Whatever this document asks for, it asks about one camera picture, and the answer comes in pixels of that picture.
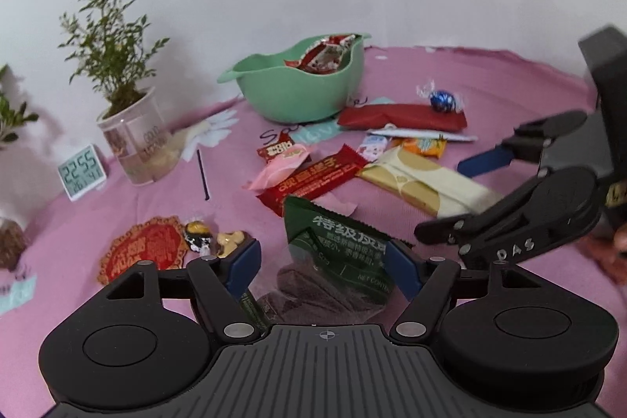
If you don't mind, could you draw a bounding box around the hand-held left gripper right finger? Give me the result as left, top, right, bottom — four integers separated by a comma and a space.
384, 244, 544, 344

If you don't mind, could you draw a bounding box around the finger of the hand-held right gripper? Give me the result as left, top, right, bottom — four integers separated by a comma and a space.
458, 110, 589, 178
415, 176, 584, 270

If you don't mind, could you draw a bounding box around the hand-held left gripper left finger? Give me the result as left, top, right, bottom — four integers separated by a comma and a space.
105, 237, 268, 345

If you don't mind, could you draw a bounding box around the orange candy packet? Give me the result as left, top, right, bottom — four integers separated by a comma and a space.
399, 136, 448, 157

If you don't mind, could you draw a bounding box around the white blue thin packet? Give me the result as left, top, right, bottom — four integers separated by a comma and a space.
366, 123, 479, 143

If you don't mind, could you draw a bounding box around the gold cream bar packet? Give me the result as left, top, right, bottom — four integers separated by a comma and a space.
357, 146, 505, 219

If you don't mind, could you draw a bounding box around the green date snack packet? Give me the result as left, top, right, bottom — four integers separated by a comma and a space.
240, 195, 415, 335

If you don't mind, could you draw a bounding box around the pink peach snack packet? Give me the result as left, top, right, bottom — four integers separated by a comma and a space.
241, 144, 313, 194

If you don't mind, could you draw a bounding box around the red bar packet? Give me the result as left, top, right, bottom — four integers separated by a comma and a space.
256, 144, 369, 219

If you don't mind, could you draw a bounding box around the green plastic bowl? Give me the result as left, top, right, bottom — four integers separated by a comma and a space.
217, 33, 371, 124

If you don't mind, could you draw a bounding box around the red printed snack packet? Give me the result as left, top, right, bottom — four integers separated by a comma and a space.
284, 34, 357, 74

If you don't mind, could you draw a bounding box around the person's right hand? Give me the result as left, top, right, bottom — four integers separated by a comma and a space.
585, 222, 627, 288

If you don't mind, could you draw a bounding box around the black yellow wrapped candy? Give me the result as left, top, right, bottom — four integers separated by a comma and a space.
183, 217, 215, 256

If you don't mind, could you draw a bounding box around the blue foil wrapped candy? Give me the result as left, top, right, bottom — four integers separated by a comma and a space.
416, 78, 465, 114

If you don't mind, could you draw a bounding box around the dark red flat packet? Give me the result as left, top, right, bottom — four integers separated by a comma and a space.
337, 103, 468, 131

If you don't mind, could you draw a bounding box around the thin black stick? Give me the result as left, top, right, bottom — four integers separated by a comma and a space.
195, 148, 212, 202

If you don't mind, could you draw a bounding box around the small white pink packet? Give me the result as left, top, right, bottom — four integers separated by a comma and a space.
359, 134, 389, 163

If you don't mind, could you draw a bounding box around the pink printed tablecloth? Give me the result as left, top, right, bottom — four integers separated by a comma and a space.
0, 45, 627, 418

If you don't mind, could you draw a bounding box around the small red candy packet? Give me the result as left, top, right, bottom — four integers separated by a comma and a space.
256, 140, 295, 163

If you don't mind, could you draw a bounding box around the plant in white cup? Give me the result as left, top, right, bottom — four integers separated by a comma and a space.
60, 0, 173, 186

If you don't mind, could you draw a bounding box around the white digital clock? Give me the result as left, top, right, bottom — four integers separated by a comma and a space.
58, 145, 109, 202

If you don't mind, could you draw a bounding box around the leafy plant in glass vase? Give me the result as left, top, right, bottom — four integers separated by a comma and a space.
0, 64, 39, 273

